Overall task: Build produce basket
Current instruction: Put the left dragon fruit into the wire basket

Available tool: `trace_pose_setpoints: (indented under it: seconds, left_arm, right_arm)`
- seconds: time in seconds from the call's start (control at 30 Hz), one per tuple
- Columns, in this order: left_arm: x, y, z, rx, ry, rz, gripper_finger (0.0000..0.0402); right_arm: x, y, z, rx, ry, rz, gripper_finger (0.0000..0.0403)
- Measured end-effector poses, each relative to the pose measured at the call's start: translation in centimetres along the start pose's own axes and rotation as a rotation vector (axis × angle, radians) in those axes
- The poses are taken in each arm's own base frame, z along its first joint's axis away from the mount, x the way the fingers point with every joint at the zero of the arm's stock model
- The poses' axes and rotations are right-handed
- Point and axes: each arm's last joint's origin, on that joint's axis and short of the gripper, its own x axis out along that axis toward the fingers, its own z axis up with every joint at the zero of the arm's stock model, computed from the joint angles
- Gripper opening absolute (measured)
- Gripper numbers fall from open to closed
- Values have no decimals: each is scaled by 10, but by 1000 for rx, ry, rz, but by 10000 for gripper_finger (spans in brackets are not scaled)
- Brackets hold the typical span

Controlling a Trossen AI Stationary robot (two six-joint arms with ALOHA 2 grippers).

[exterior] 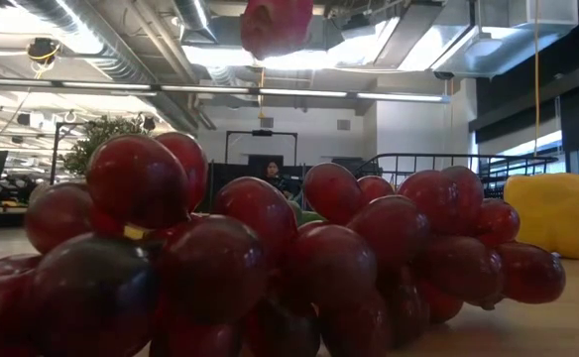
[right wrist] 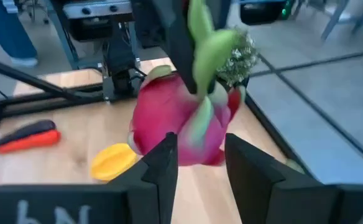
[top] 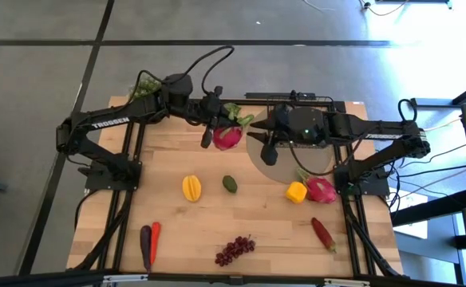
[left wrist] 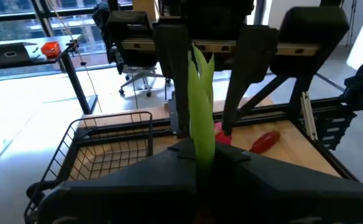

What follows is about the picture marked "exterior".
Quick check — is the red grape bunch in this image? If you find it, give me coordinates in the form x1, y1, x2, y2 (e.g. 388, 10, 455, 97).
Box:
0, 131, 567, 357

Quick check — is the pink dragon fruit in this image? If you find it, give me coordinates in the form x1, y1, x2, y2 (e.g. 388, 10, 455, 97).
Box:
240, 0, 315, 61

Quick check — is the black wire basket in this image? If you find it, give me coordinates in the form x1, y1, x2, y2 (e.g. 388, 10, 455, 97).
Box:
353, 152, 559, 199

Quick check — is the yellow bell pepper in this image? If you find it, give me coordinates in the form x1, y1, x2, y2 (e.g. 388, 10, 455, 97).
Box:
503, 172, 579, 260

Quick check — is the person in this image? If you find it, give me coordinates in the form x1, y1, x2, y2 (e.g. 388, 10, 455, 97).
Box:
262, 159, 303, 199

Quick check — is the long ceiling light bar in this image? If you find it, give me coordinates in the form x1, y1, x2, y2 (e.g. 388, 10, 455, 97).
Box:
0, 76, 452, 104

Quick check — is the small potted green plant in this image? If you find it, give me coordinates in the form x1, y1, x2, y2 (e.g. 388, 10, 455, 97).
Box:
59, 115, 148, 178

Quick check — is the black metal station frame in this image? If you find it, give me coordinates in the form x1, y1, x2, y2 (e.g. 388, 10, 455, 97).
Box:
224, 129, 299, 168

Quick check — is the round silver air duct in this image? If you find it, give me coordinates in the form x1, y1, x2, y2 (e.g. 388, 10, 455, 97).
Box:
11, 0, 201, 133

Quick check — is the black metal post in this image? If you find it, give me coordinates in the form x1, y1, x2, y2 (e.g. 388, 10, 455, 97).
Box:
49, 121, 90, 185

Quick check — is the wide silver air duct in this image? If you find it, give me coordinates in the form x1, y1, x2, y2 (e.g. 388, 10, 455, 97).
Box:
430, 0, 579, 79

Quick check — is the yellow hanging cord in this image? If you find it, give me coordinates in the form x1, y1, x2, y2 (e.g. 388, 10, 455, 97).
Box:
531, 0, 541, 158

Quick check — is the black yellow cord reel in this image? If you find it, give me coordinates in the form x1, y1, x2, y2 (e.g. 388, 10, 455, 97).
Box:
25, 37, 63, 65

